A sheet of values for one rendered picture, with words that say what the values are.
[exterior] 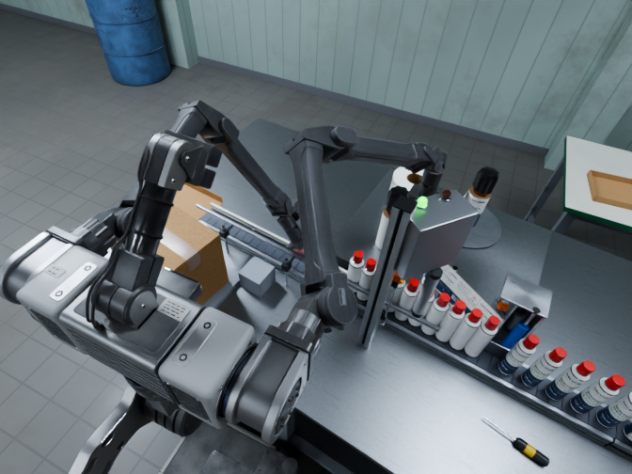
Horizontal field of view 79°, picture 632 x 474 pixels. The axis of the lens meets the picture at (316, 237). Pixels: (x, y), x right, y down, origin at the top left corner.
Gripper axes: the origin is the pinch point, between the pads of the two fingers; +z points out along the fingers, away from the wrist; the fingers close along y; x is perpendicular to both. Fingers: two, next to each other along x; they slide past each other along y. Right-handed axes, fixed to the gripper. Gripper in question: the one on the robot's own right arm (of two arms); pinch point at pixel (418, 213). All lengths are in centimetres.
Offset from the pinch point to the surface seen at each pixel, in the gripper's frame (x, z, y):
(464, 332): 22.6, 19.4, -28.4
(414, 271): 34.8, -13.0, -8.0
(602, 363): -3, 36, -77
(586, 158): -145, 41, -63
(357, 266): 20.4, 14.5, 11.3
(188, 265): 53, 9, 57
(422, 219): 33.0, -28.9, -5.5
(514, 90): -274, 70, -9
